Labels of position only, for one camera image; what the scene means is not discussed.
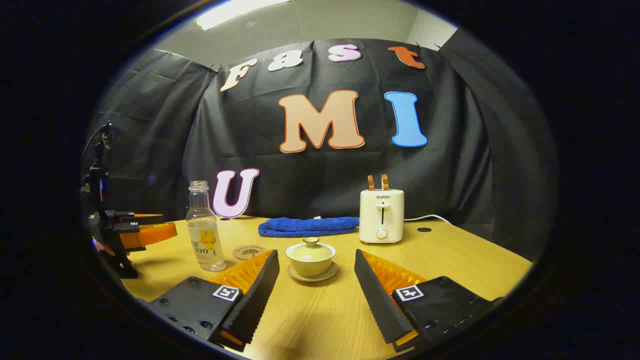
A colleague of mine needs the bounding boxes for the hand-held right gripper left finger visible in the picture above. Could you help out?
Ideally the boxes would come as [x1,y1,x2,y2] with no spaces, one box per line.
[148,249,281,352]

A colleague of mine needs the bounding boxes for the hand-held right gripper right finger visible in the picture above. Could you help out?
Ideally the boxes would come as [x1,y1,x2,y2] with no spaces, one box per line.
[354,249,506,353]

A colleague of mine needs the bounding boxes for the round cork coaster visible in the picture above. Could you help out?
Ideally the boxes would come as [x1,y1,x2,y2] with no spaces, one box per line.
[232,244,269,261]

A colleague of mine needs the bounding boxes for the clear water bottle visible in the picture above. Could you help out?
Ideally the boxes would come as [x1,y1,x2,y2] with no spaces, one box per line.
[186,181,227,272]

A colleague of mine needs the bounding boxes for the cream teacup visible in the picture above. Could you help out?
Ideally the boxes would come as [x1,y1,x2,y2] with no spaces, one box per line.
[287,255,335,277]

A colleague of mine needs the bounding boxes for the cream teacup lid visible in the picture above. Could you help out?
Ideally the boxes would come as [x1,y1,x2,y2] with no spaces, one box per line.
[285,237,337,261]

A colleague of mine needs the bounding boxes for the cream saucer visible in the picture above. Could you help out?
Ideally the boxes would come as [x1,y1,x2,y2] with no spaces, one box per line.
[286,261,339,283]

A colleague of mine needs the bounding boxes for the blue towel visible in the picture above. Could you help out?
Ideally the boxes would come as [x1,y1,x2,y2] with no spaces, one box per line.
[258,216,360,238]

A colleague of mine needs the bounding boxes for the cream toaster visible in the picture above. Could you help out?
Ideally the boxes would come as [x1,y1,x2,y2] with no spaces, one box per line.
[359,188,405,245]

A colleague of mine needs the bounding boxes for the black backdrop cloth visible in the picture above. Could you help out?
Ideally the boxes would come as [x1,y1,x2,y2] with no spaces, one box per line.
[82,37,556,261]

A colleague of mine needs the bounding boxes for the white toaster cable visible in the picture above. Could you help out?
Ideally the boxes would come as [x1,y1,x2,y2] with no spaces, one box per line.
[403,214,452,225]

